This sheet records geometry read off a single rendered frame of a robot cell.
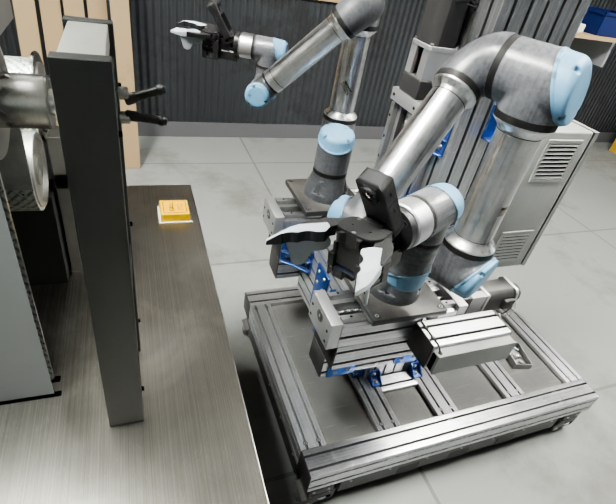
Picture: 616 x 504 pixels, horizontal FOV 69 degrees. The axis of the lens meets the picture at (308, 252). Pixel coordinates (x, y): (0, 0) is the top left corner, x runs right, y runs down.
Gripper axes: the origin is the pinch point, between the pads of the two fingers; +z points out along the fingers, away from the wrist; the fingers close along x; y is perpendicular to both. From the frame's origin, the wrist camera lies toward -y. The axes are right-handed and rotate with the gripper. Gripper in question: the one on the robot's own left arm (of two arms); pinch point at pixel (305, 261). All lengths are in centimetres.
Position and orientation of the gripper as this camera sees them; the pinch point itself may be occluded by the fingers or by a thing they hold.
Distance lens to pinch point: 54.1
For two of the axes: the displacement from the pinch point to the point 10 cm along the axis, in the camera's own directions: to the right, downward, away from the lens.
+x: -7.2, -3.9, 5.7
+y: -0.6, 8.6, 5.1
